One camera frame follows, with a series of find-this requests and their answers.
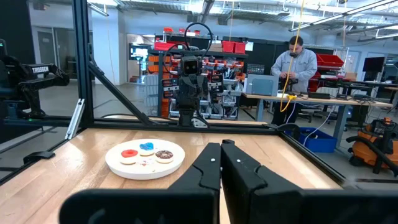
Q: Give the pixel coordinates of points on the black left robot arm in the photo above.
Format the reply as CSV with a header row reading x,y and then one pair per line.
x,y
186,117

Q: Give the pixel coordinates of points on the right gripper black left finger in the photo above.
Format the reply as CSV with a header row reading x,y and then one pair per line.
x,y
205,174

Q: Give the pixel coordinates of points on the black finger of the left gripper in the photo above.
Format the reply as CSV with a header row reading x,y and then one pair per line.
x,y
195,91
187,91

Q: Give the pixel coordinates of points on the parts shelf rack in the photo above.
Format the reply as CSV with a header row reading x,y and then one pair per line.
x,y
230,102

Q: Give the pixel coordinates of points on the large red bin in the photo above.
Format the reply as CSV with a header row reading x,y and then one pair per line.
x,y
329,60

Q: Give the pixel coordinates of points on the black Trossen labelled robot arm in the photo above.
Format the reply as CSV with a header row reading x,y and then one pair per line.
x,y
40,70

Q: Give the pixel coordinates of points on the white round plate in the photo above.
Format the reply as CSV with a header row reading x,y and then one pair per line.
x,y
174,169

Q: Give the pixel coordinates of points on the black frame clamp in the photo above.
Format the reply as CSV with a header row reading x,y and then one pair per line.
x,y
289,128
37,156

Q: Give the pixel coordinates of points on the small white sprinkled donut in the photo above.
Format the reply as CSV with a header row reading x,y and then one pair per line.
x,y
146,166

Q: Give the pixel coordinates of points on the person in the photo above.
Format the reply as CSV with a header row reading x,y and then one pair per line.
x,y
303,65

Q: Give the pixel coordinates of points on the orange shop vacuum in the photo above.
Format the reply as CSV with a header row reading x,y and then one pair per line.
x,y
367,152

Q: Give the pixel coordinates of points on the wooden workbench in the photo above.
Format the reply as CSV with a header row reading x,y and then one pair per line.
x,y
326,102

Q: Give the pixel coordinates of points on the glowing blue screen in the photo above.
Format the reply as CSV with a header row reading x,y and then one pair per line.
x,y
138,53

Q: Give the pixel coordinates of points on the small blue donut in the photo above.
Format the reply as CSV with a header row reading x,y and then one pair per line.
x,y
146,146

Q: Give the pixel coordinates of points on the person's hand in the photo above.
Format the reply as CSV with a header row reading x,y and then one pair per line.
x,y
284,75

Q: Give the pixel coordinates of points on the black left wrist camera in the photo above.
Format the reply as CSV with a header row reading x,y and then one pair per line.
x,y
190,66

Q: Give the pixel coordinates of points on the silver metal bracket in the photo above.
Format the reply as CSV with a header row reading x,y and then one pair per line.
x,y
74,119

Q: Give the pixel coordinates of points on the black aluminium table frame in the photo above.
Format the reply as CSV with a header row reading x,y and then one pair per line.
x,y
82,62

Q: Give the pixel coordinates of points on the black monitor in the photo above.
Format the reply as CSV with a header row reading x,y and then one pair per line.
x,y
373,63

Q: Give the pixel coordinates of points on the small chocolate donut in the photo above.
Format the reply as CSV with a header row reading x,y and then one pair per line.
x,y
159,154

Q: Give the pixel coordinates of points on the grey box device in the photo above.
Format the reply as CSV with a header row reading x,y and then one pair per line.
x,y
262,84

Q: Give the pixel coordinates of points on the blue plastic bin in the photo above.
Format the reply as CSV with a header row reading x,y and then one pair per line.
x,y
320,143

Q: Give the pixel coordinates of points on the small red donut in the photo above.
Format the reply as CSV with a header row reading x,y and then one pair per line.
x,y
125,153

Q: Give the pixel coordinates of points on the small red bin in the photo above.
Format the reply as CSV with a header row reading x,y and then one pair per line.
x,y
228,47
163,46
239,48

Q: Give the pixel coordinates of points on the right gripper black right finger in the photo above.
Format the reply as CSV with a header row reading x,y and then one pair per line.
x,y
239,180

